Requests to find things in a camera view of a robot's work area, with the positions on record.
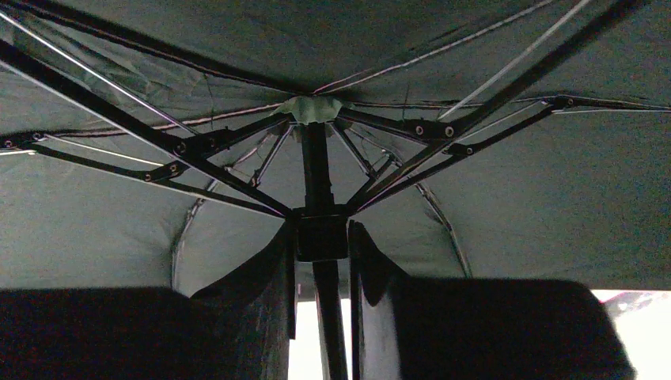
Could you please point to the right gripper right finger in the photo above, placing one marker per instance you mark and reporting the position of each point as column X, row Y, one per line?
column 411, row 327

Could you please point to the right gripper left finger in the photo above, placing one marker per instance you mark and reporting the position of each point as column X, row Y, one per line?
column 238, row 327

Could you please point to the pink and black folding umbrella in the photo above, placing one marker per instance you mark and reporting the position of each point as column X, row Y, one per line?
column 164, row 143

